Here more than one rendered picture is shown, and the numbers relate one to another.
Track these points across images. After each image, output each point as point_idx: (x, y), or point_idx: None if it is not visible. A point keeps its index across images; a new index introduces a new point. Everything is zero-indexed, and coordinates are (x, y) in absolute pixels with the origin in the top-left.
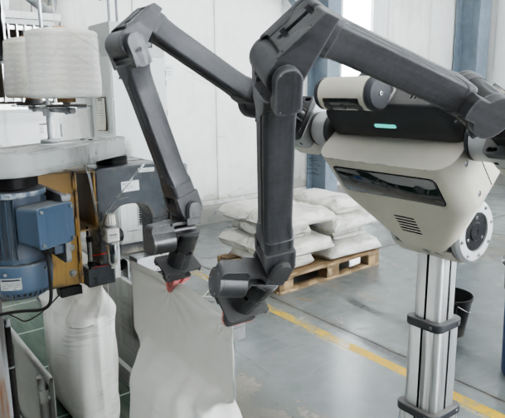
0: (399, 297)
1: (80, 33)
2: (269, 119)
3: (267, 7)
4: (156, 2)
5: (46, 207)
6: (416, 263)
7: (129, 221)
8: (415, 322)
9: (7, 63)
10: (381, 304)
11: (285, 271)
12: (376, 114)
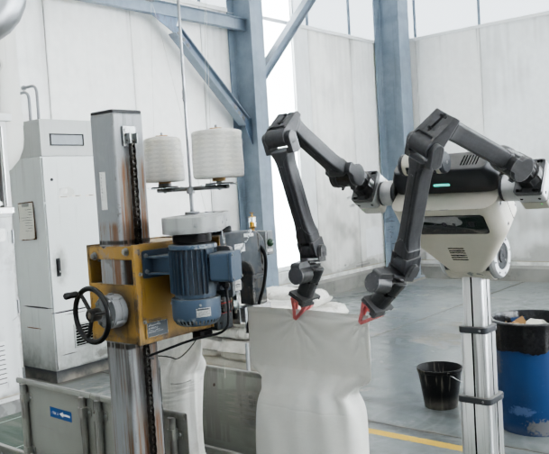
0: (385, 385)
1: (237, 131)
2: (422, 173)
3: (190, 99)
4: (75, 97)
5: (233, 251)
6: (388, 355)
7: (66, 341)
8: (467, 329)
9: (152, 156)
10: (370, 393)
11: (416, 270)
12: (435, 177)
